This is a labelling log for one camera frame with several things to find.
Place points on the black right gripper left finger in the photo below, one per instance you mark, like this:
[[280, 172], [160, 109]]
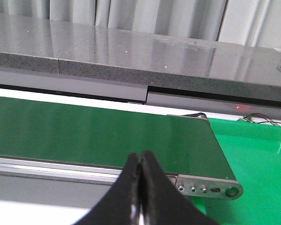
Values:
[[120, 205]]

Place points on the grey granite slab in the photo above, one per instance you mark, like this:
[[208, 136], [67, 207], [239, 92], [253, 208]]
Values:
[[180, 65]]

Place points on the green plastic tray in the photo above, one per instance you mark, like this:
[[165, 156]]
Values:
[[254, 154]]

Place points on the green conveyor belt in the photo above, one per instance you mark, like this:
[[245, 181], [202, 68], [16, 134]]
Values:
[[86, 135]]

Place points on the aluminium conveyor frame rail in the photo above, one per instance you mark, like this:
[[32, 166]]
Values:
[[186, 184]]

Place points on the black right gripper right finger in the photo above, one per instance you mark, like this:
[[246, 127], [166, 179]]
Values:
[[163, 204]]

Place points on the grey panel under slab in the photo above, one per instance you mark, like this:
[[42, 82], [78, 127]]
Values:
[[118, 95]]

